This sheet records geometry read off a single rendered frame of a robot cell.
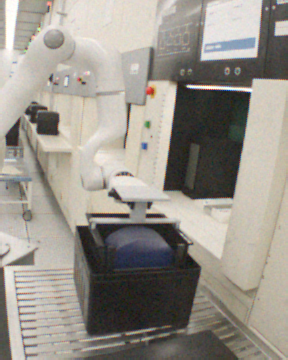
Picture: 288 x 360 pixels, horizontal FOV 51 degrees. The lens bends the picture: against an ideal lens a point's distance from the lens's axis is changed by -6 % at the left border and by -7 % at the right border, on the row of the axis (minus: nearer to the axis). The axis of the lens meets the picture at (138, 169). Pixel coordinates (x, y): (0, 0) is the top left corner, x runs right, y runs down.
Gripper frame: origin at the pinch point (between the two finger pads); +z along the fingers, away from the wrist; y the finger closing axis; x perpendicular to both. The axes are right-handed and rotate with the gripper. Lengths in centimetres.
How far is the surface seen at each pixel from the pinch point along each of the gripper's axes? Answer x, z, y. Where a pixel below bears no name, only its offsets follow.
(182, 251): -9.3, 10.2, -9.1
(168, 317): -26.6, 13.7, -7.0
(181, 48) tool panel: 47, -43, -25
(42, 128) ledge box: -19, -296, 20
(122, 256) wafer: -11.3, 7.8, 5.1
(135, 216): -3.4, 1.8, 1.1
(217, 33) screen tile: 50, -20, -27
